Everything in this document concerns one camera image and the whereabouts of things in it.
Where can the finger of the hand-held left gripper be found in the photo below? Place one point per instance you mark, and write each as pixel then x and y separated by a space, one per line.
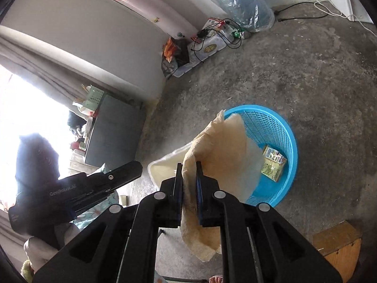
pixel 123 174

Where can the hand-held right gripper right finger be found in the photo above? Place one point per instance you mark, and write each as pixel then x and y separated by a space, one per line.
pixel 199 196

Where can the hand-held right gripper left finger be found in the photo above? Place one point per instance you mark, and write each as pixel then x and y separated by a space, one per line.
pixel 178 196

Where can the beige cloth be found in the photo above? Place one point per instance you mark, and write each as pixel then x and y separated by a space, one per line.
pixel 223 153

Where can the blue plastic basket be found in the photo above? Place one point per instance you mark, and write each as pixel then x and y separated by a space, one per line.
pixel 282 141

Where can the dark grey desk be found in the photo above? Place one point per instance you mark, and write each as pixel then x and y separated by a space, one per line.
pixel 115 129

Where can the white cloth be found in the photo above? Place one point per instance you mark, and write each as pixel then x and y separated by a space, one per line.
pixel 39 252

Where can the black round bag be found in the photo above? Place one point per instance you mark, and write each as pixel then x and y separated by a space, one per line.
pixel 74 121

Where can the green yellow drink carton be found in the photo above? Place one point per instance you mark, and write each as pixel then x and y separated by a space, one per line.
pixel 274 165

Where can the green perforated basket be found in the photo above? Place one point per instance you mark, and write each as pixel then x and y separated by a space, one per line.
pixel 94 97

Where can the person's foot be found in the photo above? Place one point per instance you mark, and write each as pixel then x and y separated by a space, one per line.
pixel 216 279

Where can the black orange snack bag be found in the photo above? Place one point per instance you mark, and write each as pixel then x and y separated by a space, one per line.
pixel 173 56

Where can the beige curtain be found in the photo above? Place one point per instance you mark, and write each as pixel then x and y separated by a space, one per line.
pixel 44 62

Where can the wooden stool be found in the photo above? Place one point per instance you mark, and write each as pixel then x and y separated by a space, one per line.
pixel 335 241

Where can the white tissue roll pack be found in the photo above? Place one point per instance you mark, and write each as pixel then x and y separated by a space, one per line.
pixel 207 51

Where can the rolled printed poster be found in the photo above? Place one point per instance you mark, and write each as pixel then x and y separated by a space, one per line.
pixel 147 3

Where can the blue water jug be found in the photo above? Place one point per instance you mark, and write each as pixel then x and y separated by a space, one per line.
pixel 241 3

